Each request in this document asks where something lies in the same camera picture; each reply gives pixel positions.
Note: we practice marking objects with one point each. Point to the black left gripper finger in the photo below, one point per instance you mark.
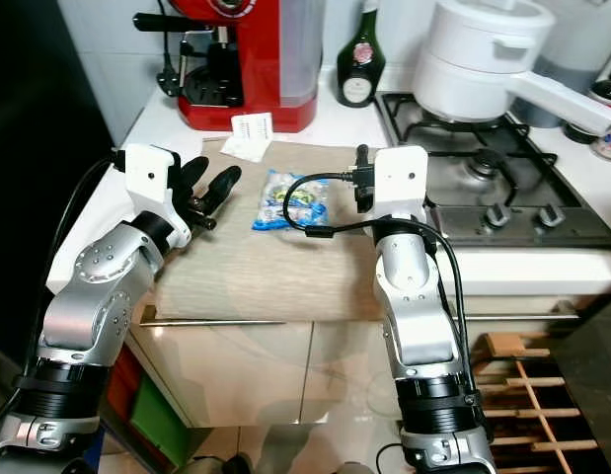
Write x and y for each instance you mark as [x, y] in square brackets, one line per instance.
[221, 188]
[193, 176]

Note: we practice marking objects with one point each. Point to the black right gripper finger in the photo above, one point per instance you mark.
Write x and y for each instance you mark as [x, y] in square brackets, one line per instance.
[363, 158]

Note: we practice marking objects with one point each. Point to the blue candy bag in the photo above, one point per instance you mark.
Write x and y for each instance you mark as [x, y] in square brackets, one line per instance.
[270, 209]

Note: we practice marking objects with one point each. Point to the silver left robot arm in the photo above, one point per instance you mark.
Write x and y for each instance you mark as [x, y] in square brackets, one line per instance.
[108, 306]

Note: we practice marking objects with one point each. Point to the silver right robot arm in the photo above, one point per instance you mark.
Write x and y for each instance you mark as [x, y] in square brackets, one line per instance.
[419, 316]

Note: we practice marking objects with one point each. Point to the white paper card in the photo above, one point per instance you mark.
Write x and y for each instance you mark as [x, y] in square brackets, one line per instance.
[251, 133]

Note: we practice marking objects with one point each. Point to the green wine bottle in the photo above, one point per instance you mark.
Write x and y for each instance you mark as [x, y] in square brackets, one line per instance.
[361, 69]

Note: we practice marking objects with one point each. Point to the beige linen counter mat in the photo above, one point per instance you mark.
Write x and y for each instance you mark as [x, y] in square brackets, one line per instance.
[266, 276]

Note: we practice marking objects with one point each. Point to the red coffee machine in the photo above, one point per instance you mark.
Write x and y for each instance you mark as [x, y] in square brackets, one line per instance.
[266, 59]

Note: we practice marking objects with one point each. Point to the black stove knob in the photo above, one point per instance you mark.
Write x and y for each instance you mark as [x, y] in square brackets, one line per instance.
[561, 216]
[511, 217]

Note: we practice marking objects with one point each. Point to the steel gas stove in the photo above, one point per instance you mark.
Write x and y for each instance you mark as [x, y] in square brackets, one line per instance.
[522, 178]

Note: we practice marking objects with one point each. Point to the beige kitchen cabinet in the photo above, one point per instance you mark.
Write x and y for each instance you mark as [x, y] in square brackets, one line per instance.
[246, 375]

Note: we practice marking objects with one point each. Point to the white lidded pot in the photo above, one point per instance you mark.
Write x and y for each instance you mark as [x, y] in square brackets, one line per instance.
[493, 30]

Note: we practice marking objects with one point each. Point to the orange cutting board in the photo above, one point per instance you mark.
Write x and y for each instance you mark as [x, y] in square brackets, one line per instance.
[122, 385]

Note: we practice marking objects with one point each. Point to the wooden slatted rack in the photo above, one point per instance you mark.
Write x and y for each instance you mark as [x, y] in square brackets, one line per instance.
[502, 346]

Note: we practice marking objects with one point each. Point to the green cutting board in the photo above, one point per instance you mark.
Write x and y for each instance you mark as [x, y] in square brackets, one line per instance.
[162, 425]

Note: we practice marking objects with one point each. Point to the white patterned mug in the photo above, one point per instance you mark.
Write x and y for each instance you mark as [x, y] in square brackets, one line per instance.
[609, 123]

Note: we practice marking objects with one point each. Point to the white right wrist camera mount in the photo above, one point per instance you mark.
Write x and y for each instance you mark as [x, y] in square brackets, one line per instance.
[402, 178]

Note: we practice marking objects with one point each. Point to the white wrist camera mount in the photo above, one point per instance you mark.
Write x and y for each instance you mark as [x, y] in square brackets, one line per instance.
[147, 178]
[402, 178]

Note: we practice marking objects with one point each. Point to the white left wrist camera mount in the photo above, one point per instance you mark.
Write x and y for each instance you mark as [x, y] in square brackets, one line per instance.
[147, 178]

